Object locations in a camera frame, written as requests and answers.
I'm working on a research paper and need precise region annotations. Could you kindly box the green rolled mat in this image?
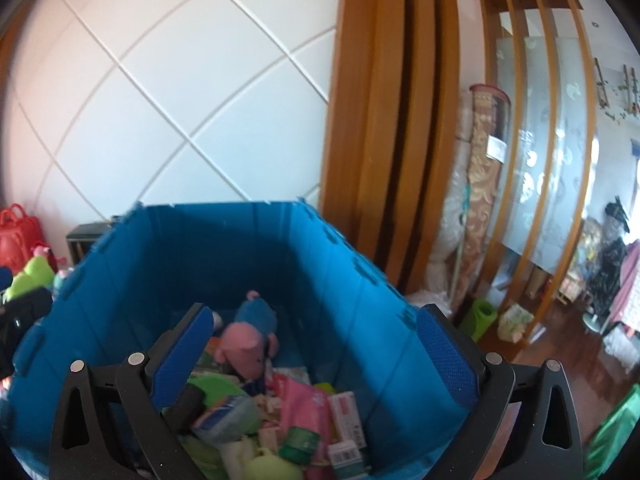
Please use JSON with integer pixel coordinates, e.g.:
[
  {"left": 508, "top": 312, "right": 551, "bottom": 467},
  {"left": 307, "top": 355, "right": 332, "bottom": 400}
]
[{"left": 459, "top": 299, "right": 499, "bottom": 343}]

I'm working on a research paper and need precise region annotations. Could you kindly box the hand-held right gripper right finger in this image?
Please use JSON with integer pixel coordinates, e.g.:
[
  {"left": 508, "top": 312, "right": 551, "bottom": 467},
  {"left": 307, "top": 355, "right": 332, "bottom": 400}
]
[{"left": 415, "top": 302, "right": 586, "bottom": 480}]

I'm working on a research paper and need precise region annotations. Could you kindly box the white rolled quilt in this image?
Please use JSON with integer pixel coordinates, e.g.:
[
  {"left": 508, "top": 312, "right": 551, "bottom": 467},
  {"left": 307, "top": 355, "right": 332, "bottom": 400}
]
[{"left": 425, "top": 105, "right": 476, "bottom": 301}]

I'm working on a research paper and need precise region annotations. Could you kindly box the red white box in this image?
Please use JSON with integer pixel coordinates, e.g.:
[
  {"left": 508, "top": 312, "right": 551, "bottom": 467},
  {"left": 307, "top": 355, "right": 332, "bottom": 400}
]
[{"left": 327, "top": 391, "right": 368, "bottom": 448}]

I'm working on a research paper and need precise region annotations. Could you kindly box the green frog plush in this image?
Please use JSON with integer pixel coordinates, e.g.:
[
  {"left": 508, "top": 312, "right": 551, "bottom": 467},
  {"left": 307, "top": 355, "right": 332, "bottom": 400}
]
[{"left": 5, "top": 255, "right": 57, "bottom": 301}]

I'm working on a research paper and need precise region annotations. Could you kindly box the green jar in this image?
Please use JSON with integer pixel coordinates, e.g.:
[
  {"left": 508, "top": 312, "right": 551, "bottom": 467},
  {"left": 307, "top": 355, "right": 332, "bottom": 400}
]
[{"left": 277, "top": 426, "right": 321, "bottom": 465}]

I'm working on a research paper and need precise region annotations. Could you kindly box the pink hanging cloth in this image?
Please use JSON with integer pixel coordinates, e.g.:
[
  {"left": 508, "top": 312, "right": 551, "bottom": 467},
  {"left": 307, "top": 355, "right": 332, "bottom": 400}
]
[{"left": 607, "top": 240, "right": 640, "bottom": 341}]

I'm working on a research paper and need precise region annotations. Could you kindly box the large pink packet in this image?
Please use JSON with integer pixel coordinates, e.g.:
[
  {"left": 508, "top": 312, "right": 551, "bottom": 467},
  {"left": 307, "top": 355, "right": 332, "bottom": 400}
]
[{"left": 272, "top": 374, "right": 333, "bottom": 441}]

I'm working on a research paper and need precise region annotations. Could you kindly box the red bear case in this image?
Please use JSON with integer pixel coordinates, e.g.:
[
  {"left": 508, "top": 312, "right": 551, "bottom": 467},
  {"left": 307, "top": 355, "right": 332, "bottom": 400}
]
[{"left": 0, "top": 203, "right": 43, "bottom": 273}]

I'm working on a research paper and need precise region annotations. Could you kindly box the cream plastic toy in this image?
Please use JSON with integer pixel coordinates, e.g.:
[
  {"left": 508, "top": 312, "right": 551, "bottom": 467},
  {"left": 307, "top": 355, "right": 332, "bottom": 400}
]
[{"left": 220, "top": 437, "right": 258, "bottom": 480}]

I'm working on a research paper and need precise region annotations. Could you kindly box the black hanging garment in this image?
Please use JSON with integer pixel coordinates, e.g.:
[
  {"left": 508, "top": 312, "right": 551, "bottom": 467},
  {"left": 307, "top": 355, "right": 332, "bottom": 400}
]
[{"left": 587, "top": 199, "right": 632, "bottom": 321}]

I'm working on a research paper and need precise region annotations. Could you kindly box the black gift box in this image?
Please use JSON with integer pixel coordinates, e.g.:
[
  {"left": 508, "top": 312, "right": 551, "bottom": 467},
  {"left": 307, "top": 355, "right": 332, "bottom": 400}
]
[{"left": 65, "top": 222, "right": 116, "bottom": 266}]

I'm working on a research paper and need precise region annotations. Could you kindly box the pink pig plush blue body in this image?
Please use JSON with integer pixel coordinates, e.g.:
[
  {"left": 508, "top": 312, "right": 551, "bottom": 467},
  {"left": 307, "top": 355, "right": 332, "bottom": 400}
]
[{"left": 214, "top": 290, "right": 281, "bottom": 381}]

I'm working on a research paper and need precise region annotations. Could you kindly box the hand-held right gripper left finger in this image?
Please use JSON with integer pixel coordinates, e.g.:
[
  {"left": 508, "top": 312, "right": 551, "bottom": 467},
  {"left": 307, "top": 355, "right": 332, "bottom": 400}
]
[{"left": 47, "top": 301, "right": 216, "bottom": 480}]

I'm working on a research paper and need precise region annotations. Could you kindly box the blue white pack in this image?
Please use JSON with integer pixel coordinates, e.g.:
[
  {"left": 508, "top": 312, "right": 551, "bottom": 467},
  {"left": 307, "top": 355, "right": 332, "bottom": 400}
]
[{"left": 192, "top": 395, "right": 261, "bottom": 443}]

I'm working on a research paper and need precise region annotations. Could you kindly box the wooden wall frame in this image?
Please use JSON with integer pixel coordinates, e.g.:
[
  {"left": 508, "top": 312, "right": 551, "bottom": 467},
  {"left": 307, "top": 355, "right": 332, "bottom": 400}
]
[{"left": 320, "top": 0, "right": 461, "bottom": 296}]

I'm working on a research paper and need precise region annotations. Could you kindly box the white floor bag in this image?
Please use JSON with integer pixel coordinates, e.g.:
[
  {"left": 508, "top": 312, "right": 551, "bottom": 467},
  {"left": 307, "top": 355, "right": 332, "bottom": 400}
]
[{"left": 497, "top": 304, "right": 535, "bottom": 343}]

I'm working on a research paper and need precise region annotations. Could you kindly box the wall coat rack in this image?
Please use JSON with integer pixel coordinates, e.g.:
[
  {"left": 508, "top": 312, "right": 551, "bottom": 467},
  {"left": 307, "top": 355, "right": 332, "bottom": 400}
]
[{"left": 592, "top": 57, "right": 640, "bottom": 121}]

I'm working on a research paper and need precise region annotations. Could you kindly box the blue plastic crate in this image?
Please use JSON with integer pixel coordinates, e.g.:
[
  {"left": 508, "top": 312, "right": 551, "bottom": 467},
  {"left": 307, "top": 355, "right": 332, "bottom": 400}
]
[{"left": 7, "top": 199, "right": 481, "bottom": 480}]

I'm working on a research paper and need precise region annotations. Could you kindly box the wooden slat partition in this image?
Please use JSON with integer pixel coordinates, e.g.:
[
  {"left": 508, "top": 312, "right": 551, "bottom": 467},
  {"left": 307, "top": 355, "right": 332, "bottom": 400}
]
[{"left": 475, "top": 0, "right": 601, "bottom": 356}]

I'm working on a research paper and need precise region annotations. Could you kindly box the green fabric item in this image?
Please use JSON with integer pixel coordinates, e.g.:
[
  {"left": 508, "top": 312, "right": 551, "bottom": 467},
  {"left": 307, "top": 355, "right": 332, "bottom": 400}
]
[{"left": 582, "top": 385, "right": 640, "bottom": 480}]

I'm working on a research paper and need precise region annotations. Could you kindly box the rolled patterned carpet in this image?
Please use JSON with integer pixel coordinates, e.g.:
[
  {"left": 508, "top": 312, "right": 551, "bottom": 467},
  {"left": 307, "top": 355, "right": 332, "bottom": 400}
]
[{"left": 460, "top": 84, "right": 511, "bottom": 321}]

